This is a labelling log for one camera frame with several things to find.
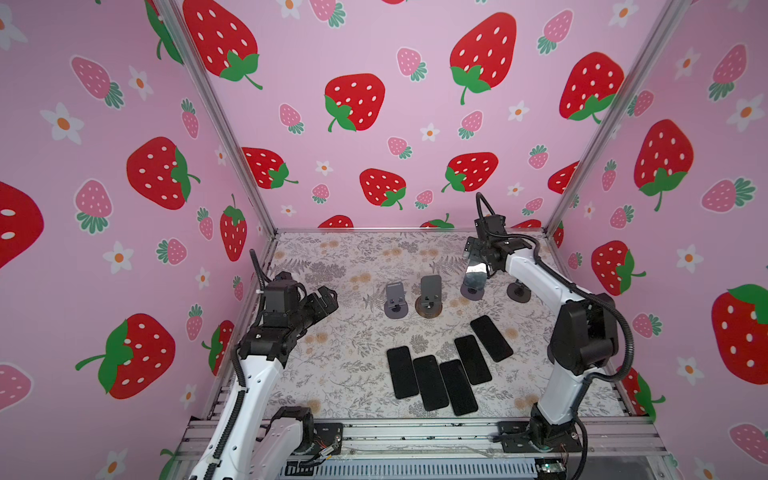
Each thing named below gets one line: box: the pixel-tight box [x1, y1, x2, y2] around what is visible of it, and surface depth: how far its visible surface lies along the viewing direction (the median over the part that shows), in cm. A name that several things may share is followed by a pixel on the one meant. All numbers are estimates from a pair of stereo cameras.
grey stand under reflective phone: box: [460, 284, 485, 301], surface depth 103 cm
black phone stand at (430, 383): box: [413, 354, 449, 411], surface depth 84 cm
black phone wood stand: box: [439, 359, 478, 416], surface depth 82 cm
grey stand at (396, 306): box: [384, 281, 409, 319], surface depth 96 cm
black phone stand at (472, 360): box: [454, 335, 492, 385], surface depth 90 cm
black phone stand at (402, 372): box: [386, 346, 419, 399], surface depth 86 cm
